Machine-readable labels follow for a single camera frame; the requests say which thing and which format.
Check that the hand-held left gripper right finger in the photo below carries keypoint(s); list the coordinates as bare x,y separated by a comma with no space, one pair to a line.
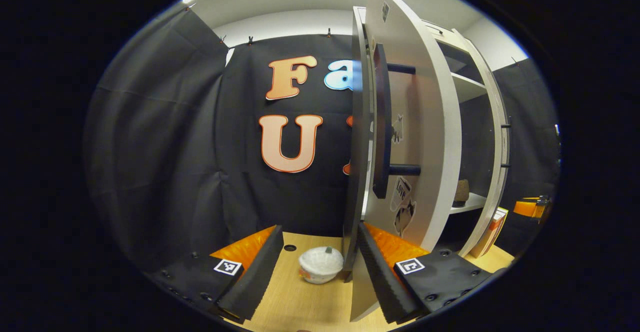
377,277

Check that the black round grommet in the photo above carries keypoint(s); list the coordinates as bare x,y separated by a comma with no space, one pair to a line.
290,247

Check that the orange white book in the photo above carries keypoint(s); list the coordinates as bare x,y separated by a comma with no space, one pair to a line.
492,232

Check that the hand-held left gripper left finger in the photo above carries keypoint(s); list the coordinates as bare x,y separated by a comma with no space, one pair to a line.
260,272

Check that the white shoe cabinet door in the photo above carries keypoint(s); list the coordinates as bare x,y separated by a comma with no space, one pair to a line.
430,122
500,117

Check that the white round container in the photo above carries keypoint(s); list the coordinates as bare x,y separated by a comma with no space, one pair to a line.
320,267

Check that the brown fuzzy shoe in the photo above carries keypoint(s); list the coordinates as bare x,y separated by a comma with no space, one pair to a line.
461,192

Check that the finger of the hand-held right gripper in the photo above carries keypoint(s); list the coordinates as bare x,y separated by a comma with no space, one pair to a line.
527,208

